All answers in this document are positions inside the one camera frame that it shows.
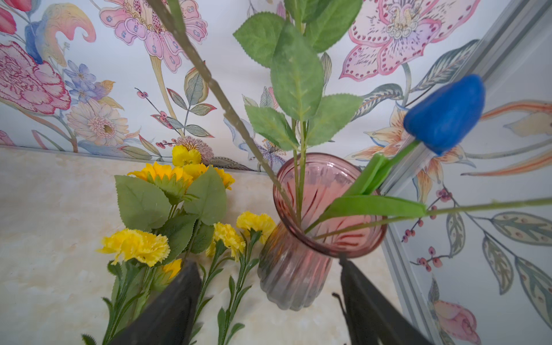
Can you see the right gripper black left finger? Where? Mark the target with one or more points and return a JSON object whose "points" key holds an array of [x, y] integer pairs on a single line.
{"points": [[169, 319]]}

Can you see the yellow carnation flower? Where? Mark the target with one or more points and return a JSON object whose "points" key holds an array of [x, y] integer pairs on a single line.
{"points": [[255, 229]]}

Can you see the pink ribbed glass vase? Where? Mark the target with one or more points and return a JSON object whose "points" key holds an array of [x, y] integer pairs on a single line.
{"points": [[294, 265]]}

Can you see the blue tulip bud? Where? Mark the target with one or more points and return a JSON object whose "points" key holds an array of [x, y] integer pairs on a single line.
{"points": [[439, 123]]}

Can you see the large sunflower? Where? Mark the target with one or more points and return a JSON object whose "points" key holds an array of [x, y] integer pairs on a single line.
{"points": [[181, 203]]}

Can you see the yellow carnation pink vase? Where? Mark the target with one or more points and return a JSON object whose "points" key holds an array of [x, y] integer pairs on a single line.
{"points": [[135, 257], [226, 244]]}

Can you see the tall yellow blossom sprig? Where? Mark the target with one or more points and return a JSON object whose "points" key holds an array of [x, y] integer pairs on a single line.
{"points": [[182, 156]]}

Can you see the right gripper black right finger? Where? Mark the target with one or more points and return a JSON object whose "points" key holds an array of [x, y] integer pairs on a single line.
{"points": [[369, 316]]}

